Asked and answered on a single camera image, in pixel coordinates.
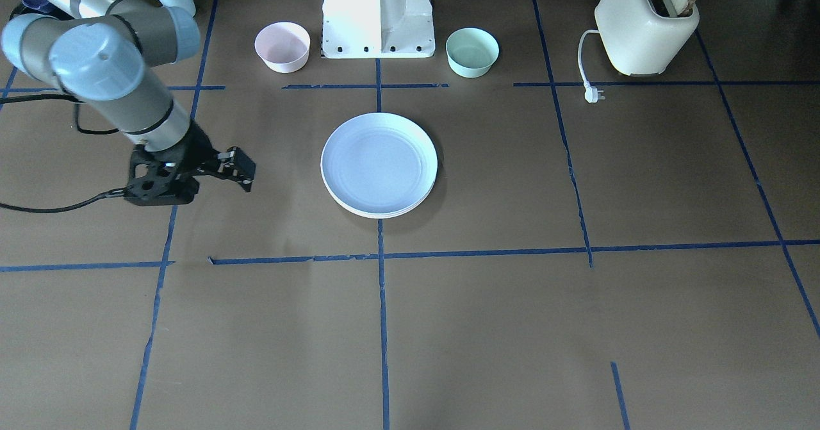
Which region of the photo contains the white toaster cable with plug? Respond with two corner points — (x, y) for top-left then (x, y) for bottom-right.
(578, 29), (607, 104)

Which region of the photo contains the blue plate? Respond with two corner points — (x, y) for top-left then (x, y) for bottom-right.
(320, 112), (439, 194)

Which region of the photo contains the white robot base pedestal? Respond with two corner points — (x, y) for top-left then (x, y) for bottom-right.
(320, 0), (436, 60)

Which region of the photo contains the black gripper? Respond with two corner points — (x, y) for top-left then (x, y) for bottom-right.
(147, 121), (257, 193)

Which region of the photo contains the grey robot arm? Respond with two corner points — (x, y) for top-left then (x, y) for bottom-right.
(2, 0), (256, 205)

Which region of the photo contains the green bowl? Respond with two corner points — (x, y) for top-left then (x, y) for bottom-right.
(445, 28), (500, 78)

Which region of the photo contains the pink bowl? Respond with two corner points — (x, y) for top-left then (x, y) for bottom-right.
(254, 22), (311, 74)

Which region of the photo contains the white toaster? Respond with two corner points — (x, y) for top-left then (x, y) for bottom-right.
(594, 0), (700, 76)

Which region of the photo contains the dark blue pot with lid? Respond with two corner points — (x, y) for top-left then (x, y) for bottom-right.
(9, 0), (65, 19)

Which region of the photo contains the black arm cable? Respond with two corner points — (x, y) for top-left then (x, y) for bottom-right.
(0, 90), (129, 214)

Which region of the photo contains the cream plate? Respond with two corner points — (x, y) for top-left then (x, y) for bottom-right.
(327, 185), (432, 219)

